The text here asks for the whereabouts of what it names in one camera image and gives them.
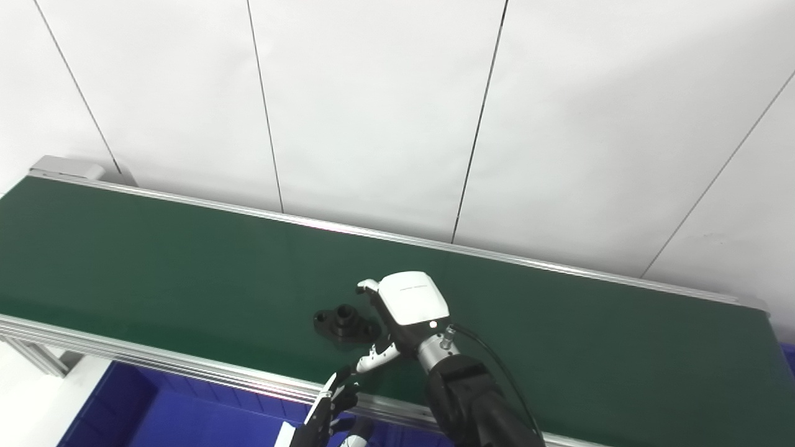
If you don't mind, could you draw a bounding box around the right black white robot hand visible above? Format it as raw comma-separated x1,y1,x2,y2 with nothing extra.
355,271,451,374

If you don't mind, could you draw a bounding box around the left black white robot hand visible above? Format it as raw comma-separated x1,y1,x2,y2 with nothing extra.
273,365,376,447

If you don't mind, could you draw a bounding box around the black flanged plastic part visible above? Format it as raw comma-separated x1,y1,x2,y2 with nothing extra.
313,304,381,344

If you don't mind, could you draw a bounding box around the green conveyor belt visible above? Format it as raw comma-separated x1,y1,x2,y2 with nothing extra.
0,176,795,447
0,155,772,447

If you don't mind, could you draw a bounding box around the aluminium conveyor leg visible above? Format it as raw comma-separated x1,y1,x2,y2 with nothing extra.
0,337,83,377

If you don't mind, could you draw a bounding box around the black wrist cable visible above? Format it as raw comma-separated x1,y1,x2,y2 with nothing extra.
450,323,542,436

